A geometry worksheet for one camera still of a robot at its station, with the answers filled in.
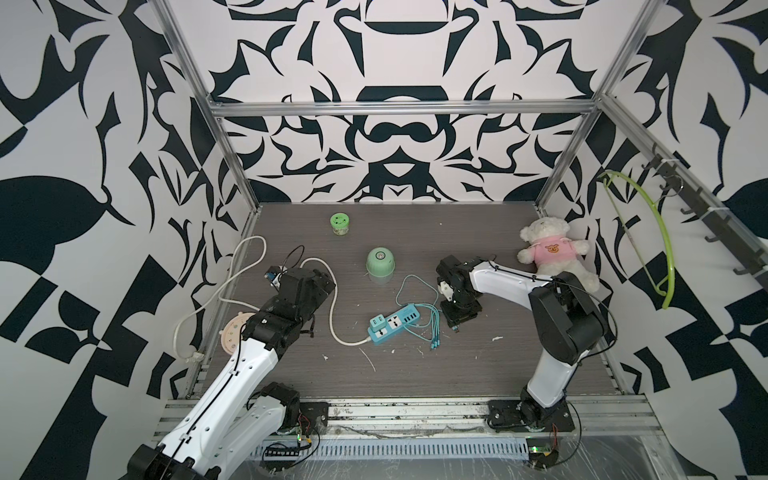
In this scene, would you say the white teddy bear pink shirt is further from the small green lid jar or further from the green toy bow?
the small green lid jar

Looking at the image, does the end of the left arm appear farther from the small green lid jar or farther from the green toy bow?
the green toy bow

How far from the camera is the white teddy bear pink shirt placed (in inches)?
37.6

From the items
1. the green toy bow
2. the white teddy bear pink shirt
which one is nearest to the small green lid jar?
the white teddy bear pink shirt

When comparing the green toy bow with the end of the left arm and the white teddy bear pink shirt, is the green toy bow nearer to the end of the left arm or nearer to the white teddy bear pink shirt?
the white teddy bear pink shirt
